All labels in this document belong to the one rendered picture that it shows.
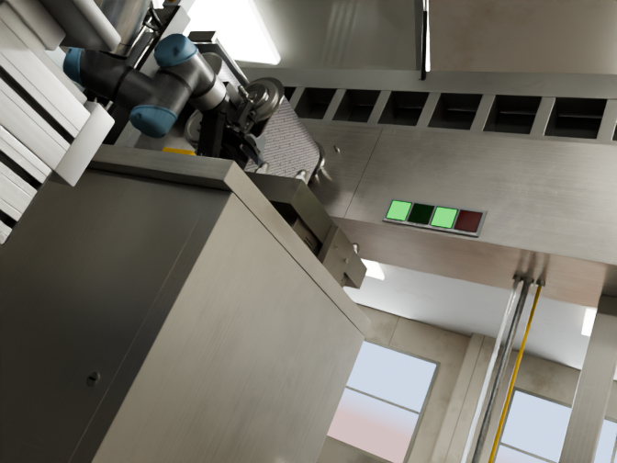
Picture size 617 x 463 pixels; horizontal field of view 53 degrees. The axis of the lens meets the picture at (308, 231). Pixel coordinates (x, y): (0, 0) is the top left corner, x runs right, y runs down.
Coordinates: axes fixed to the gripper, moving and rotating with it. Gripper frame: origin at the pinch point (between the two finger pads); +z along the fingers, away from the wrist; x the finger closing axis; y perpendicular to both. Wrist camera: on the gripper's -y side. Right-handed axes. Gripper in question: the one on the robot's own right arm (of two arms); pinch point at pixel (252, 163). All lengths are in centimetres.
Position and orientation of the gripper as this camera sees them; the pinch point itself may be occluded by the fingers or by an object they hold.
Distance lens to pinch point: 142.9
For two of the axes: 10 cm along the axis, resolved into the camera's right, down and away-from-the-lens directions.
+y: 3.9, -8.5, 3.5
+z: 4.0, 5.0, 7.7
